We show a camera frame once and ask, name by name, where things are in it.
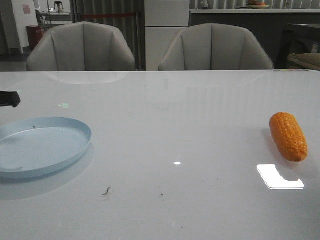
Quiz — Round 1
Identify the right grey upholstered chair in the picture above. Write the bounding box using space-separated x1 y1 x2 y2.
158 23 274 71

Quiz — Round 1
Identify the long dark counter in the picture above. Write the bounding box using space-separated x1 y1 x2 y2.
189 9 320 66

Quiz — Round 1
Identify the red bin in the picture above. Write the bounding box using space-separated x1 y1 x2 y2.
26 25 43 50

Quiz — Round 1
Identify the dark side table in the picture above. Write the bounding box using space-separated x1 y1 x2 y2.
274 23 320 69

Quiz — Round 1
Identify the orange corn cob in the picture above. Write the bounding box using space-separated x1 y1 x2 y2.
269 112 308 163

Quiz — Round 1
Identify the tan cushion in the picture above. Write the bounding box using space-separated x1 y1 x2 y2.
287 52 320 71

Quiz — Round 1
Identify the light blue round plate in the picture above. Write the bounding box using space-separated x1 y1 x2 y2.
0 117 92 180

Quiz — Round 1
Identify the white cabinet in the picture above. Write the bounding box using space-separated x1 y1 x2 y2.
144 0 190 71

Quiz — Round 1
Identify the red barrier belt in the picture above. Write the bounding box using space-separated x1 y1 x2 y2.
80 11 140 19

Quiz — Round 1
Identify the grey upholstered chair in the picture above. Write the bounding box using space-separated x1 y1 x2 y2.
26 21 136 72
158 23 274 71

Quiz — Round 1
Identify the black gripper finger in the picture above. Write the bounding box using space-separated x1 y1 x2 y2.
0 91 21 108

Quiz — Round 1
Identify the bowl of fruit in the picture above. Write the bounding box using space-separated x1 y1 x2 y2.
246 0 270 10

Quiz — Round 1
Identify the left grey upholstered chair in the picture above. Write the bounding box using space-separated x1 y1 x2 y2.
26 21 136 72

